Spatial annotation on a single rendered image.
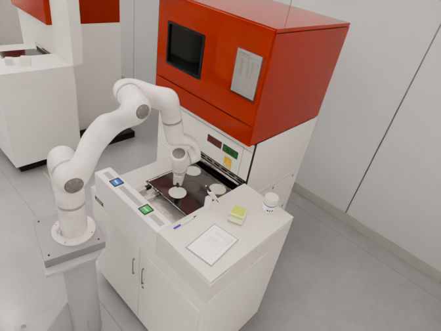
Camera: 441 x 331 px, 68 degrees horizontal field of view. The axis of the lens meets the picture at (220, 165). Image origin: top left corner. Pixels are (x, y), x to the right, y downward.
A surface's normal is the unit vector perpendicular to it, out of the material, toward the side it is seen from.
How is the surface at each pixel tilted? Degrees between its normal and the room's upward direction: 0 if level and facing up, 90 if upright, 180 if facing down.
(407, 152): 90
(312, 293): 0
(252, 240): 0
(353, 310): 0
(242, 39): 90
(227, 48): 90
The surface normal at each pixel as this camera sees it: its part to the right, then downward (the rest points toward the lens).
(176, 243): 0.15, -0.81
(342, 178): -0.68, 0.32
